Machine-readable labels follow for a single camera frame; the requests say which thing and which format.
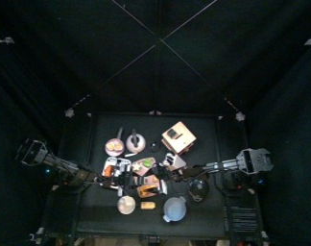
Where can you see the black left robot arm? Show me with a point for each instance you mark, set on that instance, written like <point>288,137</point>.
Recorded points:
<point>55,162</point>

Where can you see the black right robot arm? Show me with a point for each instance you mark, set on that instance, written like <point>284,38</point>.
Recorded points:
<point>248,161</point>

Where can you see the pink and white toy box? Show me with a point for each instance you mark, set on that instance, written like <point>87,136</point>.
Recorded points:
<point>175,161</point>

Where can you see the yellow star toy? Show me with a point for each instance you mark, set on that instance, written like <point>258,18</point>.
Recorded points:
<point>137,167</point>

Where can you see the white tray with orange food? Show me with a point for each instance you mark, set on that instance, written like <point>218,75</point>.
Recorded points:
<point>111,166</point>

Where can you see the orange toy toaster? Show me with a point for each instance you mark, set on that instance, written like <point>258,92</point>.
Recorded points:
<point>147,189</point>

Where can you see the black toy pan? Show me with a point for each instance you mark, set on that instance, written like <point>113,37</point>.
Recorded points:
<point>199,189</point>

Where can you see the yellow bread block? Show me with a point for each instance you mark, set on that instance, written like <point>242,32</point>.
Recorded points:
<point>147,205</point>

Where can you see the small dark round toy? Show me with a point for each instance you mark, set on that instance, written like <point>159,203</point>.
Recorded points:
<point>154,146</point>

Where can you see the light blue toy pot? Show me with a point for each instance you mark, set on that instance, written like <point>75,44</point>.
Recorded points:
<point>175,209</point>

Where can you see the pink frying pan with eggs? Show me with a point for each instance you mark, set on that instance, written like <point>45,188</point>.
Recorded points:
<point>115,144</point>

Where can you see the white cup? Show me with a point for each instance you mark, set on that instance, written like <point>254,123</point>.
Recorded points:
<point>135,143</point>

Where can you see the grey frame middle bracket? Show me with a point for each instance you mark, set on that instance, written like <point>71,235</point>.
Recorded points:
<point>154,112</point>

